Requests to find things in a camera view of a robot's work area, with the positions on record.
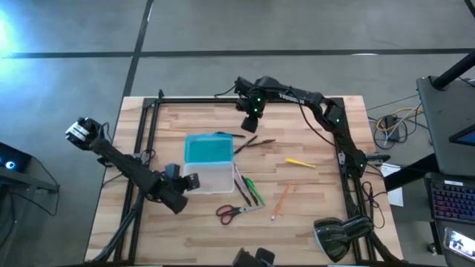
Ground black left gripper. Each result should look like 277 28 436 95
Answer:
163 172 202 196

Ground translucent white supply box base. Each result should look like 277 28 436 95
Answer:
181 162 235 195

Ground dark brown pen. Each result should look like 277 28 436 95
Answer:
246 138 277 148

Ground teal plastic supply box lid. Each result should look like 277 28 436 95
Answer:
183 133 235 165

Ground translucent purple pen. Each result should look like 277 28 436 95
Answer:
232 162 245 185

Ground black pen with white print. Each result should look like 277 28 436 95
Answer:
233 179 252 207

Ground red-handled scissors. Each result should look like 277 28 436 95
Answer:
215 204 265 226

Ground green pen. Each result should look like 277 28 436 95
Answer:
245 177 266 207

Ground yellow pen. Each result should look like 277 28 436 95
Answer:
284 157 318 169

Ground orange pencil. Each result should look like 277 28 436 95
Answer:
270 182 292 222

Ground black power adapter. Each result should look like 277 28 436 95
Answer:
383 114 401 142

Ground black desk lamp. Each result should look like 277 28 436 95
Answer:
312 215 375 264

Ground black equipment stand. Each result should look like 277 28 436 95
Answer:
0 168 61 196

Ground white paper sheet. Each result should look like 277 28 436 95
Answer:
379 162 405 208

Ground black desk leg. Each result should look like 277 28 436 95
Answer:
384 153 439 193

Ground black device with blue light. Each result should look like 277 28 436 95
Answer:
0 142 33 174

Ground black pole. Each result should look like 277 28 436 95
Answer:
431 49 475 91

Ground keyboard with coloured lights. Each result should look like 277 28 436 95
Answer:
424 171 475 225

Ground smartphone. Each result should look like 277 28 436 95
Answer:
442 225 475 263

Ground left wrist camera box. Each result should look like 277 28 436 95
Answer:
164 162 183 180

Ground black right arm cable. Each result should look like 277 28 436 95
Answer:
296 99 337 148

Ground black aluminium table frame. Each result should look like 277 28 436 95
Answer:
91 88 405 267

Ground black table-level camera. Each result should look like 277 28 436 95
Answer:
231 247 276 267

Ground black cable bundle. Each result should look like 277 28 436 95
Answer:
361 180 387 230

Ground yellow cable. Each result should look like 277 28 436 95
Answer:
376 106 425 131

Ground tablet with dark frame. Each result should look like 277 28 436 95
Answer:
448 123 475 148

